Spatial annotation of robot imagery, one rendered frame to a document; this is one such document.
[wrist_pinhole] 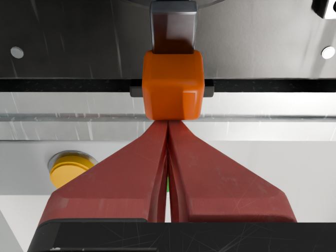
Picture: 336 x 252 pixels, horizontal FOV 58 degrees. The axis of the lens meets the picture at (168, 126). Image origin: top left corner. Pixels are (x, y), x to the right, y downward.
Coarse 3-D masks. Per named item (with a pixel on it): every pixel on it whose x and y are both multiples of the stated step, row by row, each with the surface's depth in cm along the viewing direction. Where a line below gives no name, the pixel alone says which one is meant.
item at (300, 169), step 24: (216, 144) 38; (240, 144) 38; (264, 144) 38; (288, 144) 38; (312, 144) 38; (264, 168) 40; (288, 168) 40; (312, 168) 40; (288, 192) 43; (312, 192) 43; (24, 216) 47; (168, 216) 46; (312, 216) 46; (24, 240) 50
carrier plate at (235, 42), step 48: (0, 0) 18; (48, 0) 18; (96, 0) 18; (240, 0) 18; (288, 0) 18; (0, 48) 20; (48, 48) 19; (96, 48) 19; (144, 48) 19; (240, 48) 19; (288, 48) 19
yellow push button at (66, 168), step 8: (56, 160) 26; (64, 160) 25; (72, 160) 25; (80, 160) 26; (88, 160) 26; (56, 168) 25; (64, 168) 25; (72, 168) 25; (80, 168) 25; (88, 168) 26; (56, 176) 26; (64, 176) 26; (72, 176) 26; (56, 184) 26
